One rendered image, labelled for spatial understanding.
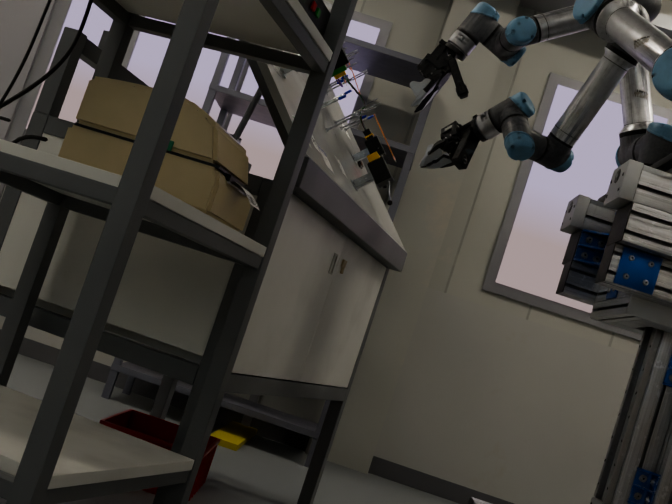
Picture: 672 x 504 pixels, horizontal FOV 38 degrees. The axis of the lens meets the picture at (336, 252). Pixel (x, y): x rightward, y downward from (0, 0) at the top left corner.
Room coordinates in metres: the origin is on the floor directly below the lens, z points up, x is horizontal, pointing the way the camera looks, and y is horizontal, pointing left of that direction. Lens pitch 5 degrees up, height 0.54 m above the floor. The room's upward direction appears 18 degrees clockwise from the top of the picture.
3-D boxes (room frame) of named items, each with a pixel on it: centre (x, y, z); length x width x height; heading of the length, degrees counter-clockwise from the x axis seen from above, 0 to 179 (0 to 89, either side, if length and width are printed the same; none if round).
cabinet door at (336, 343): (2.76, -0.09, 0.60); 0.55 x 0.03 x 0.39; 164
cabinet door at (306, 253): (2.24, 0.07, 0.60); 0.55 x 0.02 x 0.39; 164
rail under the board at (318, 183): (2.49, -0.03, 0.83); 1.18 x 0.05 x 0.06; 164
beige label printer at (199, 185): (1.75, 0.35, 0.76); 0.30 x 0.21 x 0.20; 77
